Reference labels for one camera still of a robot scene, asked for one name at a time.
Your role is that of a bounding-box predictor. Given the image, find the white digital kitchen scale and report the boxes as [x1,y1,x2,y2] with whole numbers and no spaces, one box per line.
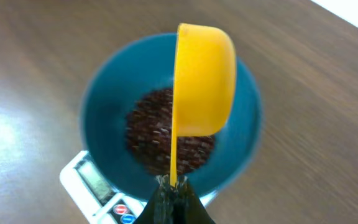
[60,151,218,224]

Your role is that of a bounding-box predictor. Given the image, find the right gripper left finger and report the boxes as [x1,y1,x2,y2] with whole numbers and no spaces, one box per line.
[134,175,173,224]

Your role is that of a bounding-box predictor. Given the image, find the teal plastic bowl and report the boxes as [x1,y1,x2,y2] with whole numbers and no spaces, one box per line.
[80,33,264,201]

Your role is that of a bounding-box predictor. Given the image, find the beans in teal bowl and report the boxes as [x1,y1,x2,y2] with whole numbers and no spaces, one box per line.
[125,88,216,175]

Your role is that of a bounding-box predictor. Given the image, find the yellow measuring scoop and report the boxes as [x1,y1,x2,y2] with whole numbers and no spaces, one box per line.
[170,23,236,187]

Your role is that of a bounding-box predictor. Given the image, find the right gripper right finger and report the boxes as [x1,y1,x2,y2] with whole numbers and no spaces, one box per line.
[172,176,215,224]

